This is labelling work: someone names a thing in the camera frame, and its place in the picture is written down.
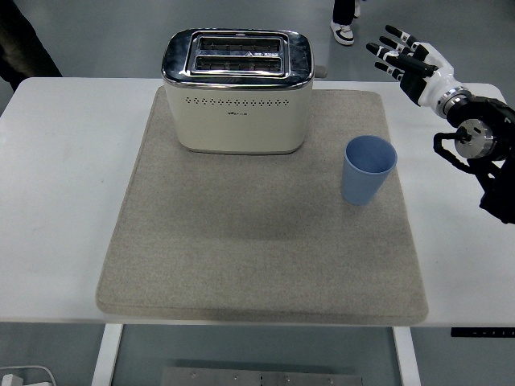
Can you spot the person's leg with shoe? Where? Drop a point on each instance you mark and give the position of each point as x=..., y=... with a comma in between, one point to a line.
x=343, y=24

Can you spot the grey metal plate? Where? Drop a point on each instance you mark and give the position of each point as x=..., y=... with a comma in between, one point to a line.
x=261, y=378

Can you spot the beige felt mat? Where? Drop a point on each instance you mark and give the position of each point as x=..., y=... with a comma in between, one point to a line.
x=241, y=249

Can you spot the black table control panel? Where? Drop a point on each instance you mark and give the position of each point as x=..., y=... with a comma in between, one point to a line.
x=483, y=332

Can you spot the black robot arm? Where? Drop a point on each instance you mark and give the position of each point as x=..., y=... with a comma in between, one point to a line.
x=487, y=116

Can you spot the cream chrome toaster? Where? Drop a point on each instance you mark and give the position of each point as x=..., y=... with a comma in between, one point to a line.
x=241, y=120

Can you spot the blue plastic cup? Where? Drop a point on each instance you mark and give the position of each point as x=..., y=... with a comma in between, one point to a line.
x=364, y=181

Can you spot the white power adapter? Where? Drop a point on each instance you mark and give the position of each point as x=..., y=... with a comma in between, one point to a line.
x=10, y=380

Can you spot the person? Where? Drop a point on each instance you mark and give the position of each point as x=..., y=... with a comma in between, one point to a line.
x=24, y=44

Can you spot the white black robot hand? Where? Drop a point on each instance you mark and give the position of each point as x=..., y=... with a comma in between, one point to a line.
x=436, y=78

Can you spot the white table leg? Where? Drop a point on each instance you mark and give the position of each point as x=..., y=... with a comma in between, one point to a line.
x=106, y=354
x=406, y=358

